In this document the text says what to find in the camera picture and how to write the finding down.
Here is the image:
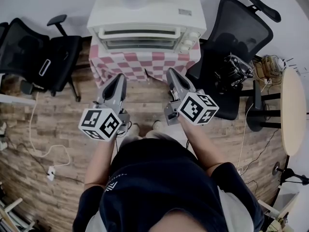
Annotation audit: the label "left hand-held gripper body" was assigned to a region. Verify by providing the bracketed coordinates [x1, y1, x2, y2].
[78, 102, 131, 142]

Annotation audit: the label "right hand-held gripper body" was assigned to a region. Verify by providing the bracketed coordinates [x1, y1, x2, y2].
[164, 89, 220, 127]

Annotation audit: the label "person's right forearm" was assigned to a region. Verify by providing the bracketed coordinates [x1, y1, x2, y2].
[178, 116, 227, 172]

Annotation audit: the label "person's left forearm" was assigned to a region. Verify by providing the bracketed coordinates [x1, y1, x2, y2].
[84, 138, 117, 186]

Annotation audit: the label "white toaster oven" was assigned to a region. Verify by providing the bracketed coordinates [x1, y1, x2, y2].
[86, 0, 208, 54]

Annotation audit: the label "pink checkered tablecloth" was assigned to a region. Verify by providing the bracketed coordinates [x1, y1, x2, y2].
[88, 41, 202, 89]

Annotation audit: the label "person's grey trousers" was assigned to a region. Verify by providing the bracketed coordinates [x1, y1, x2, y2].
[119, 130, 180, 150]

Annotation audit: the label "black mesh office chair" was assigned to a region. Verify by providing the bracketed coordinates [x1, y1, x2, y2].
[185, 0, 282, 121]

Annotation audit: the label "person's dark shirt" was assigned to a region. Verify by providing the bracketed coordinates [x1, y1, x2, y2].
[72, 138, 265, 232]

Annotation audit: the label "round beige table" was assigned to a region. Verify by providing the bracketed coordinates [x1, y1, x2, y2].
[245, 68, 308, 157]

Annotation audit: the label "black floor stand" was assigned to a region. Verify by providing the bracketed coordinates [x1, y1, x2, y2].
[272, 162, 309, 186]

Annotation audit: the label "white plastic bin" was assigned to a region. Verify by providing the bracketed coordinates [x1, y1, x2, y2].
[272, 182, 300, 218]

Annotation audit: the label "pile of wooden slats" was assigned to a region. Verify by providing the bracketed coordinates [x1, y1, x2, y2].
[0, 197, 36, 232]

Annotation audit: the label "black device with cables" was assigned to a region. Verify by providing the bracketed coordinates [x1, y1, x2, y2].
[214, 54, 254, 94]

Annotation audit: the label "white power cable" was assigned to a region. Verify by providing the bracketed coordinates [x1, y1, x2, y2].
[28, 92, 71, 169]
[236, 80, 271, 172]

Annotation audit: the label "black floor cable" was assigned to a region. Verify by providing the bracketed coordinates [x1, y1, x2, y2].
[243, 128, 281, 191]

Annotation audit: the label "pile of cables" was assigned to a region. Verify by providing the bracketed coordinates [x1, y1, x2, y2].
[252, 54, 287, 82]

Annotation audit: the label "white desk frame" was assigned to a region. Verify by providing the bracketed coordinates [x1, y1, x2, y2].
[0, 93, 37, 106]

